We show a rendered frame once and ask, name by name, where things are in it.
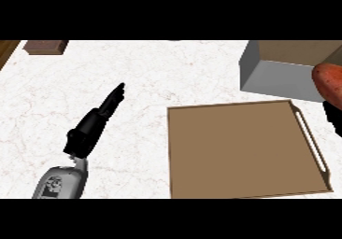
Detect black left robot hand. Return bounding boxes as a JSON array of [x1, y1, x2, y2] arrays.
[[61, 81, 126, 160]]

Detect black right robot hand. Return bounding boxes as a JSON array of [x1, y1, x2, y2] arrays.
[[321, 100, 342, 142]]

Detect orange-red sweet potato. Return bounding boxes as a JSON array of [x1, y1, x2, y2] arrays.
[[309, 63, 342, 114]]

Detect open cardboard box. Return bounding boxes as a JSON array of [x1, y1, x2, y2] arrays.
[[238, 40, 342, 104]]

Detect brown wooden tray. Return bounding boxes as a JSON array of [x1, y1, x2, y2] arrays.
[[164, 99, 334, 200]]

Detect small brown wooden block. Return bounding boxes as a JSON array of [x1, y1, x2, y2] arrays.
[[21, 40, 70, 56]]

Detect brown wooden panel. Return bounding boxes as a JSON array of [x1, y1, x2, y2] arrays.
[[0, 40, 21, 79]]

